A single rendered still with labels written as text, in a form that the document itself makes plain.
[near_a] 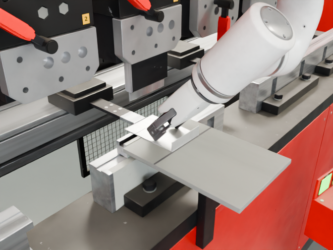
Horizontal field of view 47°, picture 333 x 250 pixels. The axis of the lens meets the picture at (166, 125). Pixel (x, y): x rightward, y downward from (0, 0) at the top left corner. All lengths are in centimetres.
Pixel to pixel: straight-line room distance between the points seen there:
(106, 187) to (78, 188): 154
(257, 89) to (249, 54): 57
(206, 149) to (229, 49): 24
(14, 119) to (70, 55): 40
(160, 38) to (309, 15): 25
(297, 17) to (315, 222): 58
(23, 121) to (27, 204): 137
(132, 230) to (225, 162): 22
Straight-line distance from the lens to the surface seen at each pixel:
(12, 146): 91
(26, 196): 232
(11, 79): 53
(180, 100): 65
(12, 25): 47
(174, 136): 78
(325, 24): 288
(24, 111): 97
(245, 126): 109
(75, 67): 58
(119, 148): 78
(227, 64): 58
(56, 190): 231
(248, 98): 116
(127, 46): 64
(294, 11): 65
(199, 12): 78
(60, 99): 94
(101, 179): 76
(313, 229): 108
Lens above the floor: 140
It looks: 30 degrees down
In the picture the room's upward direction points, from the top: straight up
